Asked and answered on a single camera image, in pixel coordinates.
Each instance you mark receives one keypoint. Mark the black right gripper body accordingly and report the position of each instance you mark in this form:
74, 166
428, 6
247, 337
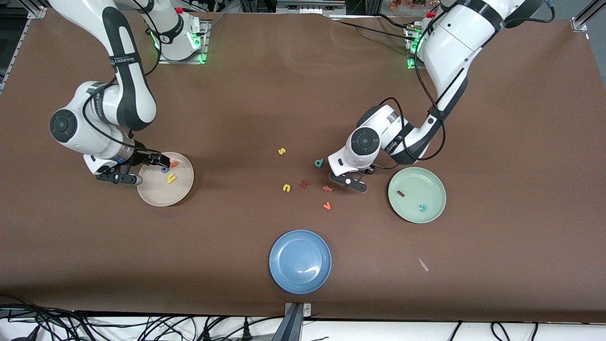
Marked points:
143, 155

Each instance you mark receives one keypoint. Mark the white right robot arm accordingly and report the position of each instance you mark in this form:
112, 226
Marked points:
104, 104

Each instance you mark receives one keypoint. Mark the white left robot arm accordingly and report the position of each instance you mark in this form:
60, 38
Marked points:
450, 47

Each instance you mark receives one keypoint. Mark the beige brown plate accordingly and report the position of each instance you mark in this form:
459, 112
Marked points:
161, 195

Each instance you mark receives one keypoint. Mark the dark red foam letter k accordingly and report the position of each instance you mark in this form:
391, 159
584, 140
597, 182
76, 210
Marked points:
304, 184

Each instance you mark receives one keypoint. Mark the brown table cover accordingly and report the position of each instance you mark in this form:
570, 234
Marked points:
303, 94

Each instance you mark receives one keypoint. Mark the blue plate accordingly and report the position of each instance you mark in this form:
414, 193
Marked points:
300, 261

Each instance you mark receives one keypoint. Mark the black power plug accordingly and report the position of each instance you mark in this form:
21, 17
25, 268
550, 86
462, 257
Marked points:
246, 331
207, 334

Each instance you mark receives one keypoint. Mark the grey power strip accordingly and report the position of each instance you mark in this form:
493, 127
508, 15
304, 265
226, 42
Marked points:
310, 7

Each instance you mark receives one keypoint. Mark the pale green plate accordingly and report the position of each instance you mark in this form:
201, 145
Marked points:
416, 182

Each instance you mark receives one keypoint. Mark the small white paper scrap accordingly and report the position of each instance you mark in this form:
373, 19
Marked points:
423, 264

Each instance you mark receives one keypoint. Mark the orange artificial flowers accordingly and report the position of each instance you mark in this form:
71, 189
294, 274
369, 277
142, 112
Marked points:
407, 4

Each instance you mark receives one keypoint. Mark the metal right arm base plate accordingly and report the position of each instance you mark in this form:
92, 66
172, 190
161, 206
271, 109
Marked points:
206, 33

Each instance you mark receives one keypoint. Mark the aluminium frame profile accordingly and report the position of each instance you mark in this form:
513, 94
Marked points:
35, 13
580, 23

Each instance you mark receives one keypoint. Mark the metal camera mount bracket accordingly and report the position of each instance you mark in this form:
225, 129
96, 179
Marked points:
291, 327

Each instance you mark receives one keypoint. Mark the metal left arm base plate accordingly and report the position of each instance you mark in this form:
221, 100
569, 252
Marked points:
413, 67

